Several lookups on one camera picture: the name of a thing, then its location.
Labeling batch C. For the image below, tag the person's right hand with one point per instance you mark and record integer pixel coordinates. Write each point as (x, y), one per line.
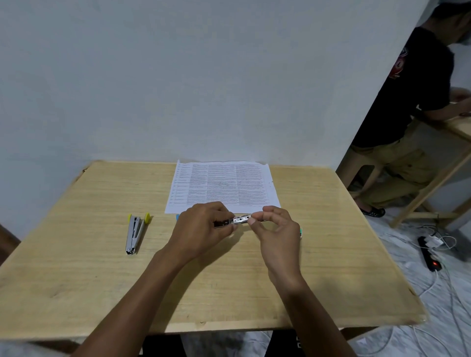
(281, 250)

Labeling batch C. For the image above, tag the person's left hand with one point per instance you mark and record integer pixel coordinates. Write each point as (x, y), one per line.
(195, 231)

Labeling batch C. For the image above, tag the person's right thumb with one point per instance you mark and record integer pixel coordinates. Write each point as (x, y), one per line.
(255, 228)

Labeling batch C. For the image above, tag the person's left thumb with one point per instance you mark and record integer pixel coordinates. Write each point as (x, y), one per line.
(227, 227)

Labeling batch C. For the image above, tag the silver metal stapler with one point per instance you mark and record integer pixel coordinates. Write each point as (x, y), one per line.
(241, 220)

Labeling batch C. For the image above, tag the person's right forearm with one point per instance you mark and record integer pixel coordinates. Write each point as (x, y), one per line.
(309, 316)

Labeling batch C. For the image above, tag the person's left forearm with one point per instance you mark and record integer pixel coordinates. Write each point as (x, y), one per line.
(136, 305)

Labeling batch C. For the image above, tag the printed white paper sheet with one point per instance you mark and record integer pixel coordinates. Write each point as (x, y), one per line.
(224, 184)

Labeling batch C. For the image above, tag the silver stapler with yellow ends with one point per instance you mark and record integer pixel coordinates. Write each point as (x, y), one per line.
(134, 235)

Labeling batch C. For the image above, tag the beige plastic stool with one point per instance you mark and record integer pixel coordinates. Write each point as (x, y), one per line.
(353, 165)

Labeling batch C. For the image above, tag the person's black trousers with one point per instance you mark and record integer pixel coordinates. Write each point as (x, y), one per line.
(162, 345)

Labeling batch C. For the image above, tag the black power strip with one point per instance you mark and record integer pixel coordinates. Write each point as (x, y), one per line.
(428, 255)

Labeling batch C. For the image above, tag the white charger plug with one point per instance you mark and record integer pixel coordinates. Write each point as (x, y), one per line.
(434, 242)

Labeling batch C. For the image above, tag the light wooden side table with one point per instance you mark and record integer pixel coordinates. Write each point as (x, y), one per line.
(438, 173)

